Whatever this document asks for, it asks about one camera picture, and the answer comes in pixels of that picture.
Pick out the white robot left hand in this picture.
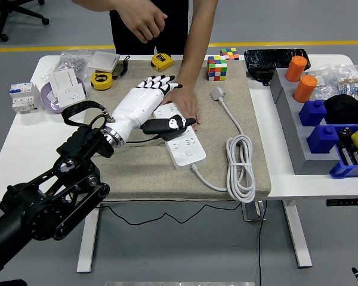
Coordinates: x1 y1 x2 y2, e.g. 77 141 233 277
109 74 197 147

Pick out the orange cylinder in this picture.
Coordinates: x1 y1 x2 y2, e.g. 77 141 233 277
284 55 308 83
292 74 318 104

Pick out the black hanging cable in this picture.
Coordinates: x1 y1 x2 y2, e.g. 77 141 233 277
257 200 268 286

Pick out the plastic bag of screws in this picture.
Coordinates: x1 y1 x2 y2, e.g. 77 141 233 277
40 49 93 81

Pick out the clear plastic bag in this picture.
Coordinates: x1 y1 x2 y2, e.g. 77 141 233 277
305 67 341 101

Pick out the white power strip cable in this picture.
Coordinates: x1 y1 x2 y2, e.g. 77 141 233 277
192 85 257 204

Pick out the black table control panel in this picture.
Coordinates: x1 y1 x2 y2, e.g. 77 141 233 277
326 198 358 207

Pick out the grey-brown mat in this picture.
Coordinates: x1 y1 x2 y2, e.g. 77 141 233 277
77 58 271 202

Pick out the purple bowl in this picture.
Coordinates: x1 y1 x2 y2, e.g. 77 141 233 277
40 77 87 115

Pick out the white power strip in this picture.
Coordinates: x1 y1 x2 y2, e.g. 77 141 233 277
153 102 206 172

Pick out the thin black plug cord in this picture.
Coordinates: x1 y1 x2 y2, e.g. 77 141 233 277
100 135 245 226

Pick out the person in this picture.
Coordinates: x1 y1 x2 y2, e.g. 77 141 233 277
109 0 197 56

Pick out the small Rubik's cube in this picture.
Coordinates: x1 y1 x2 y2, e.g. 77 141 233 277
219 47 239 61

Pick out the white switch panel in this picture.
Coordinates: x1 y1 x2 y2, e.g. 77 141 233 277
49 69 78 96

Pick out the large Rubik's cube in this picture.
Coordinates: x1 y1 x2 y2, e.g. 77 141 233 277
206 55 228 82

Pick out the row of brown vials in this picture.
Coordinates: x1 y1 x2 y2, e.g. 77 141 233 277
337 141 358 166

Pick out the person's left hand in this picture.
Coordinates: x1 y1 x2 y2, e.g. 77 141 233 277
162 88 201 133

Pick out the white wall socket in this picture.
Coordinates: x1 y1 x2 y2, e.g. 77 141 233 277
55 83 87 108

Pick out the grey stepped block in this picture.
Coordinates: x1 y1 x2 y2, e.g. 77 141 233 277
270 69 341 176

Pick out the small square yellow tape measure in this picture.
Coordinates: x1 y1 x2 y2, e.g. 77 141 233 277
150 53 174 73

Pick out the black office chair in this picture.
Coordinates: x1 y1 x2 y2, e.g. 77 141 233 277
0 0 50 42

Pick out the white table leg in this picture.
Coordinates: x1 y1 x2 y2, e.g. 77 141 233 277
282 200 313 268
76 207 101 273

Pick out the dark round bottle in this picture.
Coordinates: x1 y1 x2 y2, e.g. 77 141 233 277
338 127 353 141

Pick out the person's right hand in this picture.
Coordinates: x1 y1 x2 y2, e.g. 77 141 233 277
118 0 168 44

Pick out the round yellow tape measure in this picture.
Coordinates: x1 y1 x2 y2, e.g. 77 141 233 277
90 71 113 91

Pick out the blue block with knob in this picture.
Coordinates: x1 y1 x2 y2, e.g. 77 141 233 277
306 125 340 154
298 99 328 127

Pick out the black glossy tray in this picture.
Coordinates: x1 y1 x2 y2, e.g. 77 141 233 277
243 48 311 72

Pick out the black plug adapter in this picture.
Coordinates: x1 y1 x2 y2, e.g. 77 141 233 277
158 125 192 142

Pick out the black tape measure strap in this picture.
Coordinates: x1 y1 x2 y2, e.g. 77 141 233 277
112 55 131 80

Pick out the white circuit breaker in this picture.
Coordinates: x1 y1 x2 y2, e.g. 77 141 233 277
8 82 41 114

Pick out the plastic bag of resistors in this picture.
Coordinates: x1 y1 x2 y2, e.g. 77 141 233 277
335 64 358 101

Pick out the blue plastic bin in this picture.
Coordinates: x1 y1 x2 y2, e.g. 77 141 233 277
328 123 358 179

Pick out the white square switch plate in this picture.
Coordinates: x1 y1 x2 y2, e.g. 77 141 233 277
86 51 121 73

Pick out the silver metal bracket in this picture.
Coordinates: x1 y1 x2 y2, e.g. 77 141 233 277
241 200 268 223

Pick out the black cloth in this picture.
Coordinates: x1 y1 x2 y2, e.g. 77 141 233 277
323 94 358 125

